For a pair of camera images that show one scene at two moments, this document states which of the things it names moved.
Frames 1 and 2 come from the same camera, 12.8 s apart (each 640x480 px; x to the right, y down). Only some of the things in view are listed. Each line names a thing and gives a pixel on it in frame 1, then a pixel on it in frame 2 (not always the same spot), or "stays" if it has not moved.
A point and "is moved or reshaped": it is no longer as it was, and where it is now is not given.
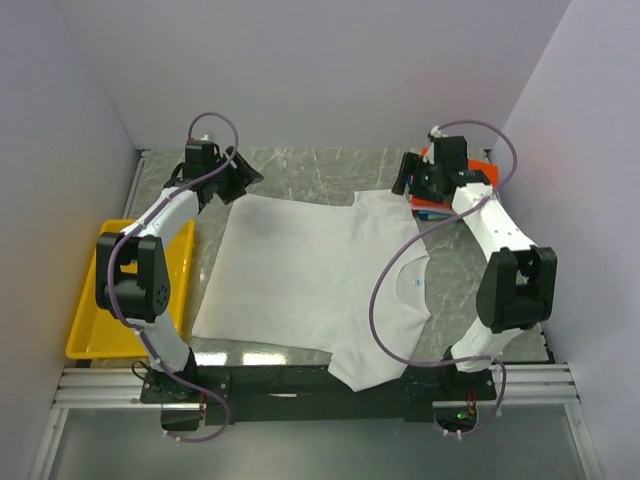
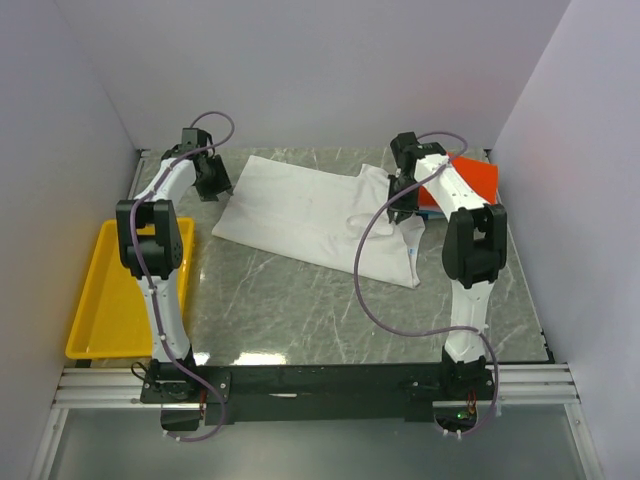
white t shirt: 295,275 is moved or reshaped
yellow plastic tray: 97,335 stays
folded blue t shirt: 424,215 stays
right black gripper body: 424,180 -> 405,202
